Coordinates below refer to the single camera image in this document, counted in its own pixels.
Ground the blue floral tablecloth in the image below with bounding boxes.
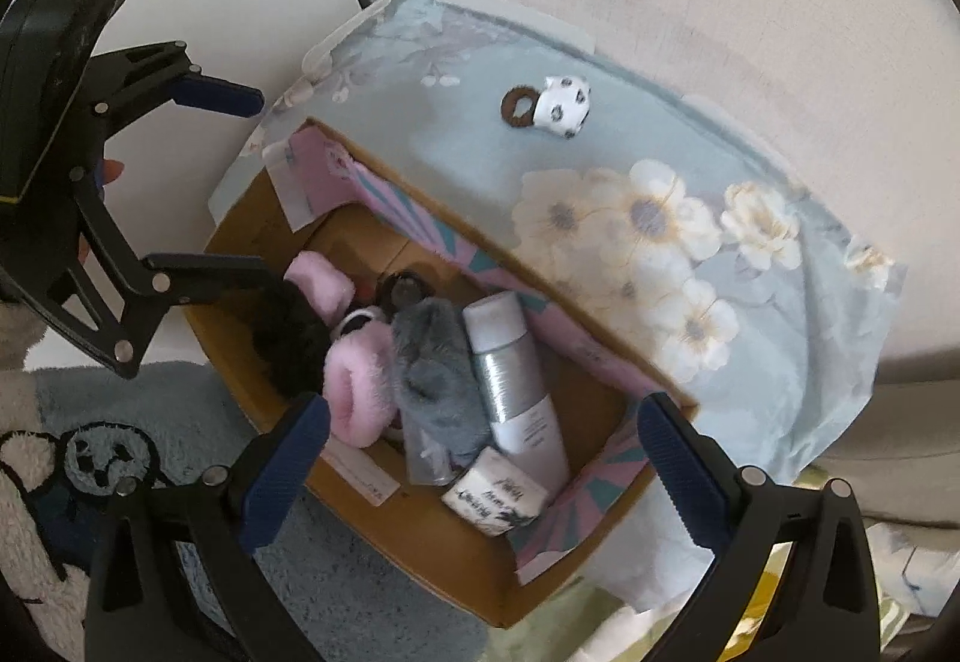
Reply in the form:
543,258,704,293
206,0,908,618

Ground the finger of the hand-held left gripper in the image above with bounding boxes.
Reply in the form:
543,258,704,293
41,167,293,380
90,40,266,143

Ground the black fluffy sock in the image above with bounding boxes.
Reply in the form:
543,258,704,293
251,283,335,401

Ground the blue fluffy rug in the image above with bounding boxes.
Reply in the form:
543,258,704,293
0,362,488,662

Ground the white panda print sock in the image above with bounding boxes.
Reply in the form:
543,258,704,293
541,75,591,140
334,306,391,342

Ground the clear plastic jar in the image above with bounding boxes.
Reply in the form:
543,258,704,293
405,418,458,487

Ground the brown hair tie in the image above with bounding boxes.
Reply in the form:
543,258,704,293
500,86,552,130

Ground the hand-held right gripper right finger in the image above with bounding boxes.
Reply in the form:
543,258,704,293
636,392,878,662

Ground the small white patterned box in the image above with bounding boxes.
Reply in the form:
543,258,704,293
441,446,554,538

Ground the yellow floral blanket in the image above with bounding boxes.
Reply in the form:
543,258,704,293
480,467,960,662

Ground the white tube with grey cap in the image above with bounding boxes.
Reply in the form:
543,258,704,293
461,292,571,491

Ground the person's left hand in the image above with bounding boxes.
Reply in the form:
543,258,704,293
76,157,127,267

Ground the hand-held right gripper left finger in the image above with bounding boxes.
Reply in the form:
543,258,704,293
84,392,335,662

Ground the cardboard box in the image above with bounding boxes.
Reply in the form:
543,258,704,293
184,116,698,629

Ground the pink fluffy sock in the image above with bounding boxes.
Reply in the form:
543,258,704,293
324,324,402,447
285,251,355,318

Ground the grey plush glove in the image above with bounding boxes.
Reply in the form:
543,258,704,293
390,298,492,461

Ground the beige sofa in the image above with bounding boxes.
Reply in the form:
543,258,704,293
817,362,960,528

